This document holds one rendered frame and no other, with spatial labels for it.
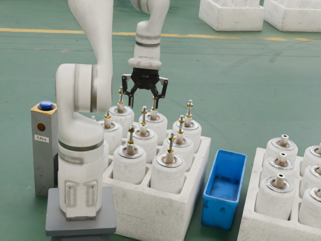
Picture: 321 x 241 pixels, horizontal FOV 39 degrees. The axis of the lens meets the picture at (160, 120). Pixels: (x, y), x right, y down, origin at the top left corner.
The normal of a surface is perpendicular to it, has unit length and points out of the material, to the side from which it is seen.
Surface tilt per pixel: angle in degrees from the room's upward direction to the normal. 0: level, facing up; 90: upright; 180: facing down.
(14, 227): 0
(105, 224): 0
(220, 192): 0
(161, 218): 90
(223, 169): 88
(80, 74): 33
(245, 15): 90
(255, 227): 90
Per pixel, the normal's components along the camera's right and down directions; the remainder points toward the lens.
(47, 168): -0.27, 0.42
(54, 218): 0.08, -0.88
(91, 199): 0.17, 0.47
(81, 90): 0.12, 0.15
